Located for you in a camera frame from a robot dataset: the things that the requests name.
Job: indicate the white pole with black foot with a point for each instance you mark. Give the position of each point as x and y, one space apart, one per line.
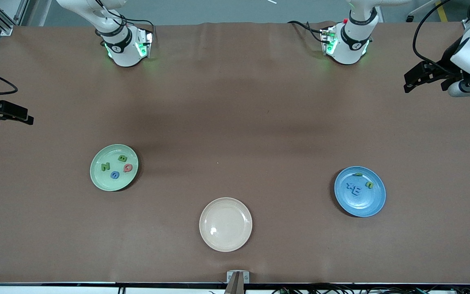
410 18

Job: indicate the beige plate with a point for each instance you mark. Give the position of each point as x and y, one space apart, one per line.
225 224

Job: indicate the blue plate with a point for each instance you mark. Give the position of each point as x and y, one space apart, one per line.
359 204

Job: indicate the green plate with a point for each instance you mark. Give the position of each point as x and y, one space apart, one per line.
100 181

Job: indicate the green letter N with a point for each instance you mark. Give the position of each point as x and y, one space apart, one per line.
369 185
105 166

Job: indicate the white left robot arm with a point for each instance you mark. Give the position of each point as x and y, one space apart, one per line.
351 41

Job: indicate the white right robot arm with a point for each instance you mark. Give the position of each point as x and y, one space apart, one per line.
123 49

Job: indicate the blue letter G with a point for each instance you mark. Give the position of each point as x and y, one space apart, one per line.
112 176

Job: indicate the red letter Q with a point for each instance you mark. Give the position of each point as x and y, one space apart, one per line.
126 169

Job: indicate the green letter B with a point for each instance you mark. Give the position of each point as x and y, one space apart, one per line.
122 158

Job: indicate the brown table mat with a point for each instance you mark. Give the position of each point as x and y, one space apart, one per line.
235 81

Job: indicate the blue letter m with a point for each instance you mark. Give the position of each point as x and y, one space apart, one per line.
357 190

